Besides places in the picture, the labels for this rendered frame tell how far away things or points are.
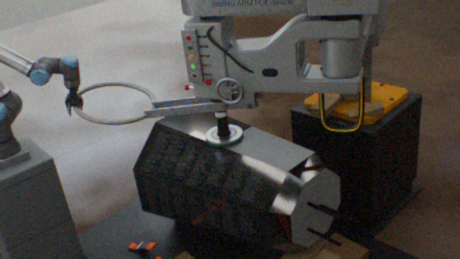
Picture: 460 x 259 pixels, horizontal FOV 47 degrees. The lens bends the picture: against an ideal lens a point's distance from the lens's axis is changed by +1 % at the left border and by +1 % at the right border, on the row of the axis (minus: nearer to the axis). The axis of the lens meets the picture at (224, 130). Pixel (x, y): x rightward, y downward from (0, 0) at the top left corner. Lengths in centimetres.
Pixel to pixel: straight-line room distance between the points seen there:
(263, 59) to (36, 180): 143
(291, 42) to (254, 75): 26
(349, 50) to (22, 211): 196
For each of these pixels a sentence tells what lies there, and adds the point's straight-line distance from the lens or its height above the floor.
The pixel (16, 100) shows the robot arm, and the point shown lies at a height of 112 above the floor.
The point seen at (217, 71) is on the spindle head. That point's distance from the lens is 271.
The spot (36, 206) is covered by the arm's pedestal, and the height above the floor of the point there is 61.
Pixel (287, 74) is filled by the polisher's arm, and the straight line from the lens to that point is 263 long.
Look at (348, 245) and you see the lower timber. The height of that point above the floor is 13.
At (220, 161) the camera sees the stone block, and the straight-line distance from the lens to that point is 292.
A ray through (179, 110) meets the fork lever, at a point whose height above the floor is 101.
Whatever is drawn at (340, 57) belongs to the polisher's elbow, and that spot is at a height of 134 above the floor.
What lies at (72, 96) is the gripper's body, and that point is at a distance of 312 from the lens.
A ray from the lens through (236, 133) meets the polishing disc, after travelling 299.
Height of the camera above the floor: 228
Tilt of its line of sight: 28 degrees down
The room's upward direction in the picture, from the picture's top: 8 degrees counter-clockwise
